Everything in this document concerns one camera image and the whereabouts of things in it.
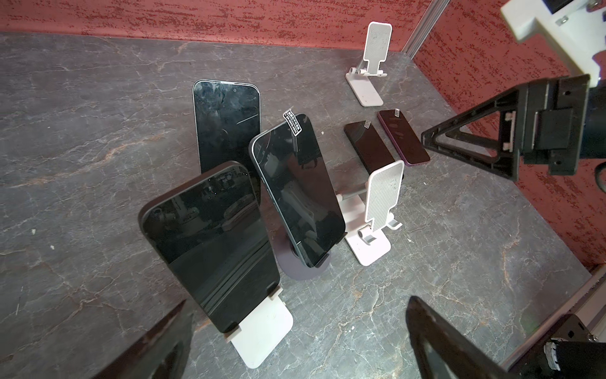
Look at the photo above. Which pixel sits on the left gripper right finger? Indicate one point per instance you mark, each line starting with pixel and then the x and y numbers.
pixel 441 350

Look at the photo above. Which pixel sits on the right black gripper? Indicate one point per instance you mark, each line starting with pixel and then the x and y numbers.
pixel 563 122

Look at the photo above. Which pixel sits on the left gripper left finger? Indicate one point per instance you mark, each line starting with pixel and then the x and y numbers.
pixel 162 352

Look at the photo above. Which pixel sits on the black phone with tag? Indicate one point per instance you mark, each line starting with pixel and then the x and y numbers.
pixel 290 163
pixel 369 146

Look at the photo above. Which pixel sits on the white phone stand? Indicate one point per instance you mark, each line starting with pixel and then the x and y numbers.
pixel 377 44
pixel 367 210

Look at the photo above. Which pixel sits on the front left white stand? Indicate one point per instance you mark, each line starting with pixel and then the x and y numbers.
pixel 257 336

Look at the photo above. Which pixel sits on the front left black phone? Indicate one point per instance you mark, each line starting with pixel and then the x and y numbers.
pixel 210 233

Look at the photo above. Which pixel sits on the round dark purple stand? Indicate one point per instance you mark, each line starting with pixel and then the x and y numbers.
pixel 289 261

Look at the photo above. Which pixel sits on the tilted black phone with tag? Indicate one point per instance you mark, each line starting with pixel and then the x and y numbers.
pixel 290 163

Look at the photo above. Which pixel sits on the back black phone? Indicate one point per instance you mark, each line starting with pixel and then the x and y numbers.
pixel 227 117

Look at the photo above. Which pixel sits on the aluminium front rail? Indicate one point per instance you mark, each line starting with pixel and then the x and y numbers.
pixel 569 306

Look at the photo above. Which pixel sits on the right aluminium corner post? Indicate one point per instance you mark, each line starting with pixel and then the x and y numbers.
pixel 424 27

